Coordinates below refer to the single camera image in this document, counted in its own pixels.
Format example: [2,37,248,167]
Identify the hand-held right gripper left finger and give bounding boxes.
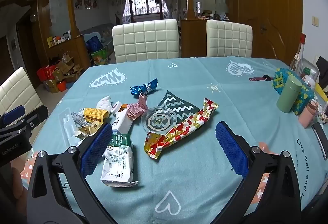
[27,122,121,224]

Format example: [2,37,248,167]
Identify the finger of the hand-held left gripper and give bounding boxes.
[0,105,49,139]
[0,105,26,128]

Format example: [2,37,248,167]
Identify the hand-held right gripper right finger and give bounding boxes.
[209,121,301,224]

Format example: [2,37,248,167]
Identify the small cream wrapper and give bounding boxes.
[74,123,99,140]

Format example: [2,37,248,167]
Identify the green white tissue packet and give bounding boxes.
[100,133,139,187]

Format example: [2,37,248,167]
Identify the clear plastic tray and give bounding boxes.
[58,107,85,146]

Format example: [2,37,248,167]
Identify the silver blister pack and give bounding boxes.
[71,112,89,127]

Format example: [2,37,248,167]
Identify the yellow paper packet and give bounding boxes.
[82,108,109,123]

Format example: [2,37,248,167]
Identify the white paper carton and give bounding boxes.
[111,111,134,135]

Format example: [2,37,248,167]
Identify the white tissue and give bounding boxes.
[97,95,113,113]

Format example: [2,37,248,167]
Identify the red yellow checked wrapper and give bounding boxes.
[144,98,219,160]

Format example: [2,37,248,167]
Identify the pink paper wrapper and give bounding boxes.
[127,93,149,120]

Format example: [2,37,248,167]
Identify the clear round plastic lid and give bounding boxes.
[142,106,177,134]

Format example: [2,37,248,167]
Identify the blue foil wrapper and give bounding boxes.
[130,78,158,96]

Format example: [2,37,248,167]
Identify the person's left hand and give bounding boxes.
[11,163,27,200]

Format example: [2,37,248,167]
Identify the white quilted dining chair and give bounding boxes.
[112,19,181,64]
[0,67,44,117]
[206,20,253,58]

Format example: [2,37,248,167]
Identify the light blue printed tablecloth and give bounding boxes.
[22,56,328,224]

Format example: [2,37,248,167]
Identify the red bag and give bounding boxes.
[37,65,57,82]

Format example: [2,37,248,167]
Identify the pile of cardboard boxes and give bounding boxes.
[45,52,85,93]

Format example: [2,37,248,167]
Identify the dark red watch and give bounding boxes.
[248,75,273,82]

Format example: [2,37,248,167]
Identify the green tumbler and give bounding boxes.
[276,75,303,113]

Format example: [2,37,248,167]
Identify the wooden partition cabinet with bottles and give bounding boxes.
[46,33,91,81]

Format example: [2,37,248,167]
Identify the row of small bottles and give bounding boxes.
[47,31,72,48]

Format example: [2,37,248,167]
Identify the pink cup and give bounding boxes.
[298,100,319,128]

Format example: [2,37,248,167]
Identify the green colourful bag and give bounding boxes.
[90,47,109,66]

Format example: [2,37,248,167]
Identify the black phone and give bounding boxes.
[311,122,328,160]

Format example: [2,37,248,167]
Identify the blue yellow beaded bag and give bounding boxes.
[272,68,315,115]

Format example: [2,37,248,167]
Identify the small bottle with green cap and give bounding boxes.
[301,67,318,87]

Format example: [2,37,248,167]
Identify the grey sofa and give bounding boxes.
[81,23,114,57]

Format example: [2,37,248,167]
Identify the glass bottle with red cap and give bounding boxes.
[289,33,307,76]

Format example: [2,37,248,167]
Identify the black object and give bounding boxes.
[316,56,328,83]

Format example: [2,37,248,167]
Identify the wooden door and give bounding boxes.
[223,0,304,60]

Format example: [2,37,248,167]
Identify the barred window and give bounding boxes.
[131,0,162,16]

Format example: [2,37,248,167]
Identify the wall pictures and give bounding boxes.
[74,0,99,10]

